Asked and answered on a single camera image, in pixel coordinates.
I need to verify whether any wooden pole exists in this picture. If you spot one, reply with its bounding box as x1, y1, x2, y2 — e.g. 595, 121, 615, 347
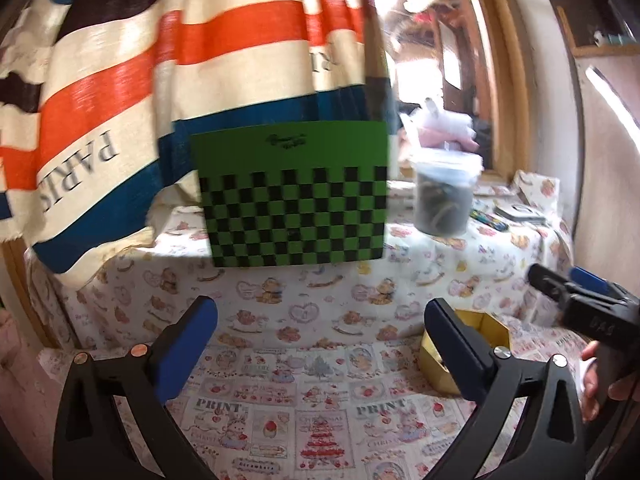
356, 0, 393, 123

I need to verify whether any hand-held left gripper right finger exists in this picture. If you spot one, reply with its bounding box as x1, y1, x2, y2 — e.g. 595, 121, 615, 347
423, 298, 587, 480

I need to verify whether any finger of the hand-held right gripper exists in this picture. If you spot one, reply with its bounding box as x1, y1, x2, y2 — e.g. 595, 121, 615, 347
569, 266, 626, 298
528, 263, 577, 307

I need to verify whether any wooden wall shelf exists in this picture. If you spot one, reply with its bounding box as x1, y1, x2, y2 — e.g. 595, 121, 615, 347
556, 5, 640, 59

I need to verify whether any wooden window frame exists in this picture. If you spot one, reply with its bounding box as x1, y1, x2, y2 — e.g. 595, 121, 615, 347
470, 0, 533, 181

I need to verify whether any printed tablecloth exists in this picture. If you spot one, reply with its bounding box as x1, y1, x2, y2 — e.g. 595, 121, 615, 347
22, 170, 601, 480

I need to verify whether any person's right hand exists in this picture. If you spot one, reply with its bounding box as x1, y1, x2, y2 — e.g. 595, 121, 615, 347
580, 340, 640, 423

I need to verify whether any clear plastic jar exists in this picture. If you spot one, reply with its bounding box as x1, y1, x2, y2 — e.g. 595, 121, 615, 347
409, 149, 485, 237

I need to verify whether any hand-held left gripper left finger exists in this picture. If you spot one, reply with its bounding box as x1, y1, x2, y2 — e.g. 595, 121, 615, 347
52, 296, 219, 480

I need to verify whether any striped curtain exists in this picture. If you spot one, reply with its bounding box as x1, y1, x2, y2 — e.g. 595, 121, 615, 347
0, 0, 396, 288

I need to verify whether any green checkered board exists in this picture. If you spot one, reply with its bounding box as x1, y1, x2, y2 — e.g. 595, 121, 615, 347
191, 120, 391, 268

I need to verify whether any white tube light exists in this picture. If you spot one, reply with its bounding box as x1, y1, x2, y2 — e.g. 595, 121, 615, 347
584, 64, 640, 133

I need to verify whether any gold octagonal box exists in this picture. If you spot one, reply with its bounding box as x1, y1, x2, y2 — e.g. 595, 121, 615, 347
419, 310, 512, 396

